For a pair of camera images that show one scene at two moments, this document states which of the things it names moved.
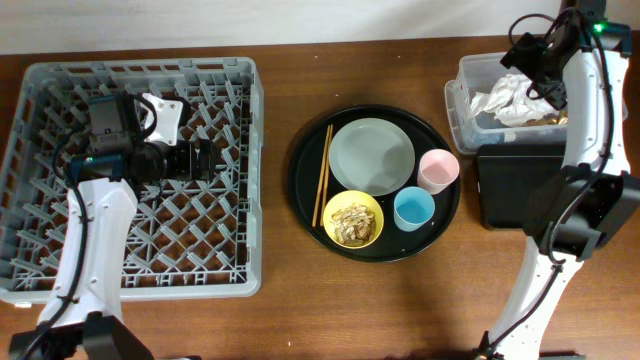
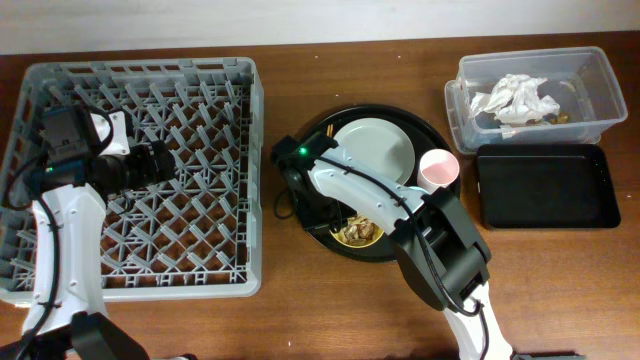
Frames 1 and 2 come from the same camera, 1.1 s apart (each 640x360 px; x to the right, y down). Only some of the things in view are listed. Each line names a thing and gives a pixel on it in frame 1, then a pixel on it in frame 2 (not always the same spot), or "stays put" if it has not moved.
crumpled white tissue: [508, 101] stays put
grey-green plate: [372, 155] stays put
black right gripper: [525, 57] -> [308, 215]
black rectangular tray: [512, 179] stays put
